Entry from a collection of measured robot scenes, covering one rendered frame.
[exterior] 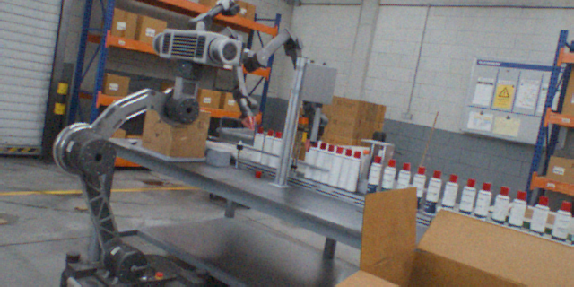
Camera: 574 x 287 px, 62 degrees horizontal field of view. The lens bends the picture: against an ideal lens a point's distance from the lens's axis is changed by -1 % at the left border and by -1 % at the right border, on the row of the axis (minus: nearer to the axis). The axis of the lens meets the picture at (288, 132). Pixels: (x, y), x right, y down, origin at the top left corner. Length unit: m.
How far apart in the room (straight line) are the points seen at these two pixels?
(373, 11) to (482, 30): 1.79
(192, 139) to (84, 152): 0.75
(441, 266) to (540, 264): 0.19
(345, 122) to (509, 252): 5.12
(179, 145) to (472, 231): 1.91
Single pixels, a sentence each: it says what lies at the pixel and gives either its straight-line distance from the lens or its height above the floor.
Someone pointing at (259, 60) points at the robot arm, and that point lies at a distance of 2.41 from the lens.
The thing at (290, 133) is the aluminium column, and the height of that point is 1.11.
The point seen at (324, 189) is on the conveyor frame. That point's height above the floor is 0.86.
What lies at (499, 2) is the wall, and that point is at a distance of 7.14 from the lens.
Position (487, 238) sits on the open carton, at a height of 1.07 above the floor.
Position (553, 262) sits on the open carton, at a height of 1.07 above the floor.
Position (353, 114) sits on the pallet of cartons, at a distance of 6.09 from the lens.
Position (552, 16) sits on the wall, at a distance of 6.90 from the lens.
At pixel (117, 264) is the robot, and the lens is 2.51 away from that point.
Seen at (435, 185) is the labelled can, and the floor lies 1.02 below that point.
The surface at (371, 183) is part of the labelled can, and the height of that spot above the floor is 0.95.
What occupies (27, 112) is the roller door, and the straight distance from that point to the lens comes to 6.45.
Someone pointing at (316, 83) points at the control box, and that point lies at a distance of 2.43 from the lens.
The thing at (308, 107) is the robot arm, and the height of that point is 1.25.
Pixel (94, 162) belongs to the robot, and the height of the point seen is 0.86.
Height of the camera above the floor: 1.30
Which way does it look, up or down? 4 degrees down
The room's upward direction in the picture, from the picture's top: 10 degrees clockwise
